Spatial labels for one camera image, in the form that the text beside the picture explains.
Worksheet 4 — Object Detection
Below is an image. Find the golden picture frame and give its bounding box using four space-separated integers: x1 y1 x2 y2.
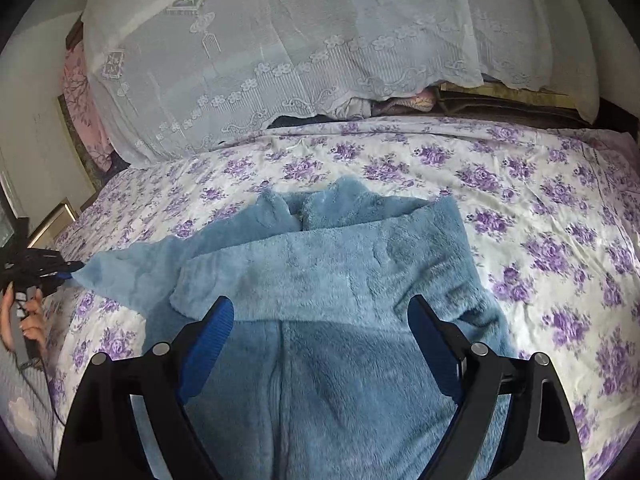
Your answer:
27 199 78 248

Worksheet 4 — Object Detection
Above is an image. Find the blue fleece garment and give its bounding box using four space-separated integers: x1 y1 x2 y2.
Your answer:
75 176 521 480

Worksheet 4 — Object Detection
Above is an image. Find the person's left hand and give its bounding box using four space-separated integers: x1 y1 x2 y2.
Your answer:
0 282 47 352

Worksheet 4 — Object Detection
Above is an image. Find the purple floral bed sheet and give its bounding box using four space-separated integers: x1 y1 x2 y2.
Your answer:
45 116 640 480

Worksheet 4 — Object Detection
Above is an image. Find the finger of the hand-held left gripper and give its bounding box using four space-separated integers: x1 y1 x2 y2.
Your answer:
29 252 85 282

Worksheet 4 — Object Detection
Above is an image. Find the pile of folded clothes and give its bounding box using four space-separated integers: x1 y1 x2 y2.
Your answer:
270 85 591 130

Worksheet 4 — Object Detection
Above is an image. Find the pink cloth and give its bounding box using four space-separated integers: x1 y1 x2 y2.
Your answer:
61 42 113 172

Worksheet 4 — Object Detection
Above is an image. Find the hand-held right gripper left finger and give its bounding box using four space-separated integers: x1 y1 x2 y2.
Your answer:
59 296 236 480

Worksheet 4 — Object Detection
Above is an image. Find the black cable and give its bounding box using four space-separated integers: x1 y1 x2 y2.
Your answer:
19 357 68 428

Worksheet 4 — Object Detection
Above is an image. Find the person's grey printed clothing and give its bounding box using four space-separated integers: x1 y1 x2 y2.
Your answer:
0 345 57 467

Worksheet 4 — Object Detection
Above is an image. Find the white lace cloth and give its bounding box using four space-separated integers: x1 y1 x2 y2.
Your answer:
81 0 601 166

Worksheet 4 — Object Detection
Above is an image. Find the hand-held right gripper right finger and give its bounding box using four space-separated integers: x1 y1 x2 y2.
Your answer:
407 294 583 480

